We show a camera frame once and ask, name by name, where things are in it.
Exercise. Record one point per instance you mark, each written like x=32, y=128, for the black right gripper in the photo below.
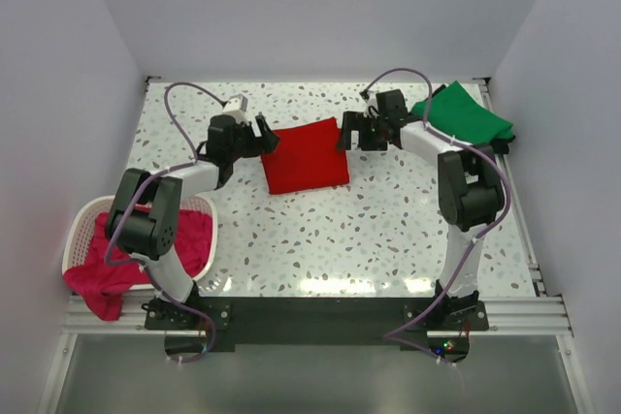
x=356, y=121

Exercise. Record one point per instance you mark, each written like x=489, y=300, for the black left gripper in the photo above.
x=267, y=143

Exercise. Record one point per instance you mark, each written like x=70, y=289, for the red t shirt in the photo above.
x=306, y=158

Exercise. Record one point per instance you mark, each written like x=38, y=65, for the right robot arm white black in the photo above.
x=473, y=192

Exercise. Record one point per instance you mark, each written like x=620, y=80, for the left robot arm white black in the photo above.
x=143, y=220

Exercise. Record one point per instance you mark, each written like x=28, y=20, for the folded green t shirt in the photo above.
x=466, y=116

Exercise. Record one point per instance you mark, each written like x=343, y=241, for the folded black t shirt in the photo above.
x=502, y=145

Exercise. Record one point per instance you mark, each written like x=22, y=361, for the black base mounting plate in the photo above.
x=222, y=324

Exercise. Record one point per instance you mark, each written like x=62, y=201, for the white perforated laundry basket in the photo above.
x=85, y=270

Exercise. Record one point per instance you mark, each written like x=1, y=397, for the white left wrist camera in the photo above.
x=236, y=107

